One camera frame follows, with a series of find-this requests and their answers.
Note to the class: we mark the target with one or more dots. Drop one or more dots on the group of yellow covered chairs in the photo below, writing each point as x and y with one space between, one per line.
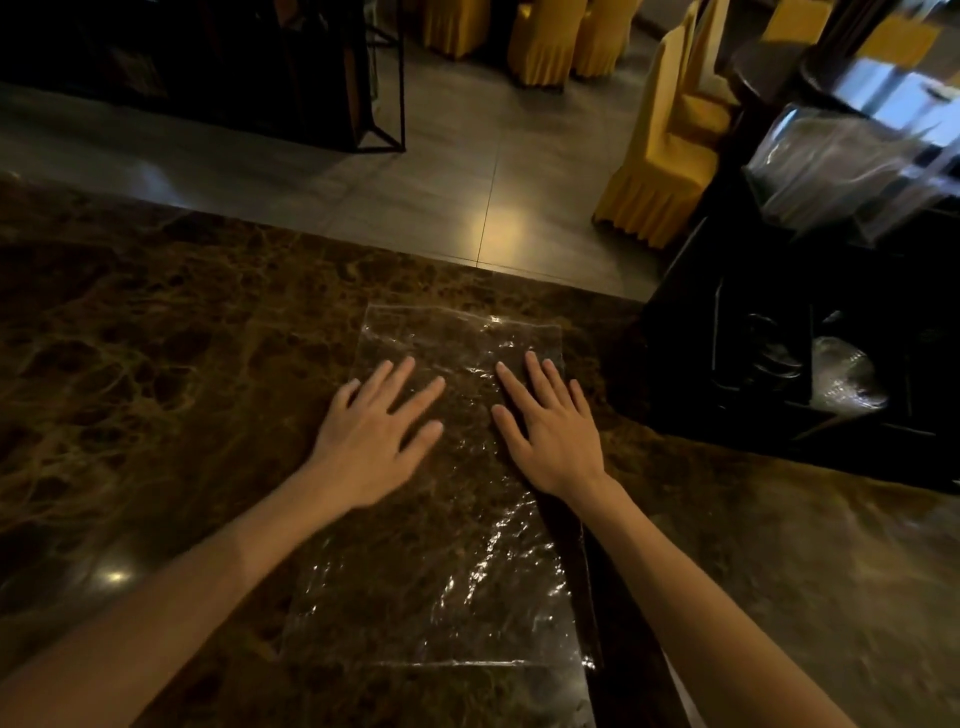
544 45
660 165

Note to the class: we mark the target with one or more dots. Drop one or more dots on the clear plastic bag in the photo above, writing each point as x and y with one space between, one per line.
442 570

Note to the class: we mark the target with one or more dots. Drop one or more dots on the clear plastic sleeve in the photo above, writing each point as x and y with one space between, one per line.
840 172

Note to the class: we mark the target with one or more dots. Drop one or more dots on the dark round dining table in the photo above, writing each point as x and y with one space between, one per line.
757 71

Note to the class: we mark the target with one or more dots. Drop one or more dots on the person's left hand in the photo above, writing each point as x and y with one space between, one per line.
367 450

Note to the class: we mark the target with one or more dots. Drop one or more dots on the person's right forearm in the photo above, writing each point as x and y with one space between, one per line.
705 622

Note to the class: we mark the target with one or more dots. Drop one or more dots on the black metal shelf divider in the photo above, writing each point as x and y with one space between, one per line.
225 75

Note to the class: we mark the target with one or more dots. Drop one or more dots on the brown curtain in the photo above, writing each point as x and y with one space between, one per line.
855 22

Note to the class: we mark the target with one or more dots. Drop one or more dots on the stack of black lids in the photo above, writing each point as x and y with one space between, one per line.
772 356

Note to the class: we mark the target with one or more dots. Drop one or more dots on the black compartment organizer tray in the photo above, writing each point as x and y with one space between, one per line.
750 300

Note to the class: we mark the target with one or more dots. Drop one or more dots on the person's left forearm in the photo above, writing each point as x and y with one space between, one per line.
165 615

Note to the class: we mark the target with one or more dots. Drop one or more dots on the stack of clear cups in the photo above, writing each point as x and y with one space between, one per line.
834 318

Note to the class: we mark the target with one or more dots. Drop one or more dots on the stack of clear dome lids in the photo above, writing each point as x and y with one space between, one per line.
844 379

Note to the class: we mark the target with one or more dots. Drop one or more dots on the dark round turntable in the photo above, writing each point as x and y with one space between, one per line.
885 94

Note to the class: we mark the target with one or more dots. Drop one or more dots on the person's right hand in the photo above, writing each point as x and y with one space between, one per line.
559 442

